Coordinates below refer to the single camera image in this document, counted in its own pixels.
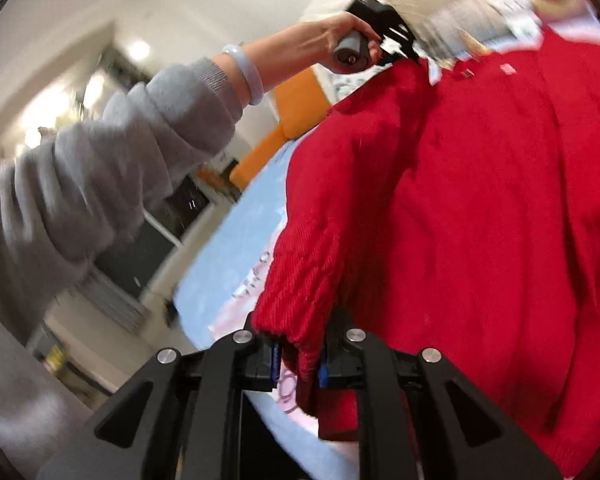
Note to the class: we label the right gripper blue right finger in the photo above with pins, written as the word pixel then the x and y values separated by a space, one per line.
pixel 333 370

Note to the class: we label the beige plaid pillow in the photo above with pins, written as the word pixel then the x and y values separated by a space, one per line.
pixel 442 34

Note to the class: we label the red polo sweater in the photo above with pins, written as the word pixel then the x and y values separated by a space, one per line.
pixel 464 215

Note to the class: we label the pink hello kitty blanket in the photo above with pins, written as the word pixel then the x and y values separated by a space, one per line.
pixel 232 316

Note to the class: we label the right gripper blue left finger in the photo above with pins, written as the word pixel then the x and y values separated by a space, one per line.
pixel 271 359

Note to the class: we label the person left hand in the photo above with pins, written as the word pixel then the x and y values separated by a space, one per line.
pixel 281 56

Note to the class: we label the grey sleeved left forearm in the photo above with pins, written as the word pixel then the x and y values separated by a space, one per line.
pixel 70 198

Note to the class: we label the light blue quilted bedspread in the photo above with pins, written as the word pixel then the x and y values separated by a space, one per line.
pixel 233 266

